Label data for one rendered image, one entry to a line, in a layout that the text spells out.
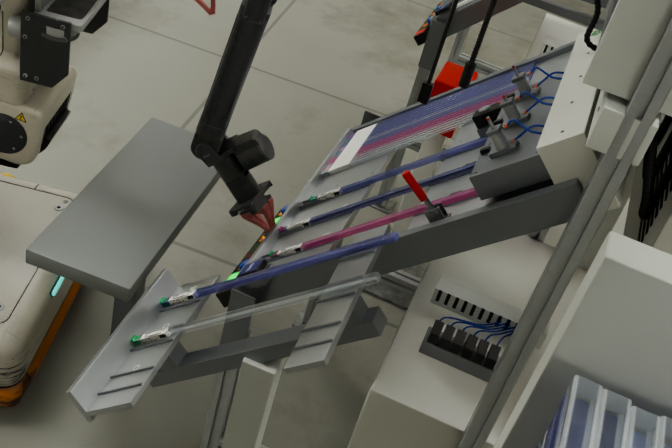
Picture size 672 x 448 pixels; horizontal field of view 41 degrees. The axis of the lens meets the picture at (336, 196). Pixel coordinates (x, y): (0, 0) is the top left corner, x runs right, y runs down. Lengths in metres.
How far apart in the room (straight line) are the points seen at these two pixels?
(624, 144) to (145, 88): 2.58
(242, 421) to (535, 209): 0.62
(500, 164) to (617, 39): 0.31
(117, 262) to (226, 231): 1.09
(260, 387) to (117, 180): 0.81
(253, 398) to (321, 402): 1.02
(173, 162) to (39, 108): 0.39
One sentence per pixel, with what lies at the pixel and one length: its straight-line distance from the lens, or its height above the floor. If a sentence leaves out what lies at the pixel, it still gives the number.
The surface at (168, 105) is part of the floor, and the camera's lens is 3.58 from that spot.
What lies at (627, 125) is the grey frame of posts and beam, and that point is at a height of 1.37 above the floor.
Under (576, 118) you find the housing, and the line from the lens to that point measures 1.48.
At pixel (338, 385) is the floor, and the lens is 2.64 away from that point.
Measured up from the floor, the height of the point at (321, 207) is 0.77.
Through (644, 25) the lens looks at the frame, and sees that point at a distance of 1.30.
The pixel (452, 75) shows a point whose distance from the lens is 2.58.
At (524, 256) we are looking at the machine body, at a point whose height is 0.62.
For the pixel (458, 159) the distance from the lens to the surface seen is 1.79.
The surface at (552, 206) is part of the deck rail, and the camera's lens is 1.46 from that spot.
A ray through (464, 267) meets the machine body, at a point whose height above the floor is 0.62.
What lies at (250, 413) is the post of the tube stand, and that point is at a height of 0.70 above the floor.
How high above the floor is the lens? 1.95
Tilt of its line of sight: 36 degrees down
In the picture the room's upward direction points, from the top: 16 degrees clockwise
